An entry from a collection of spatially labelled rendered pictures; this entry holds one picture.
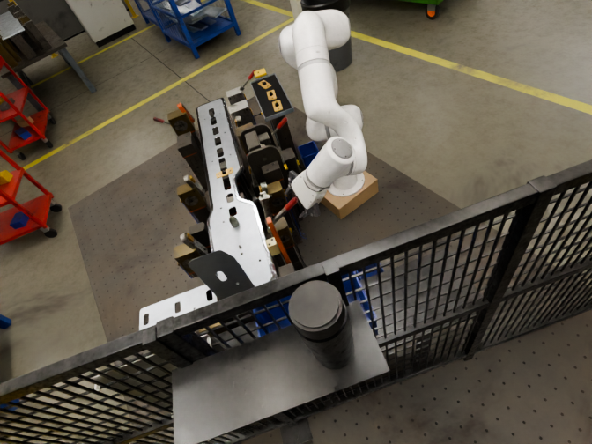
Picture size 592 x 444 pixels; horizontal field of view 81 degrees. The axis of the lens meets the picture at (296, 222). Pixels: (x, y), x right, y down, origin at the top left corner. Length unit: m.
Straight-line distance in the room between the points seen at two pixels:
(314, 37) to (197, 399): 0.87
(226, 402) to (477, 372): 0.94
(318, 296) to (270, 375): 0.22
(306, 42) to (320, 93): 0.14
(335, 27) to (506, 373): 1.21
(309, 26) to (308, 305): 0.76
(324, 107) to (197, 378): 0.69
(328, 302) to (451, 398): 0.95
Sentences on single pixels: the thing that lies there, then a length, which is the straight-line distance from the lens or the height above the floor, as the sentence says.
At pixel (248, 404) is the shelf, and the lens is 0.63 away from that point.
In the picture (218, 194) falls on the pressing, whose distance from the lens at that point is 1.59.
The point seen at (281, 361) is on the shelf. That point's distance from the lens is 0.63.
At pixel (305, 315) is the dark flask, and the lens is 0.45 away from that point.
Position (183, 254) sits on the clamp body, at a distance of 1.38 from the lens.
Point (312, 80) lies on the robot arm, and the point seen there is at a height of 1.55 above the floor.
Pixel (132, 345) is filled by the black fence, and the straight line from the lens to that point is 0.62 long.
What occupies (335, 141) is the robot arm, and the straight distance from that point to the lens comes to 0.91.
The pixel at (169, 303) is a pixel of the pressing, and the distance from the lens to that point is 1.35.
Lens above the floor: 2.01
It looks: 49 degrees down
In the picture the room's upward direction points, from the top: 21 degrees counter-clockwise
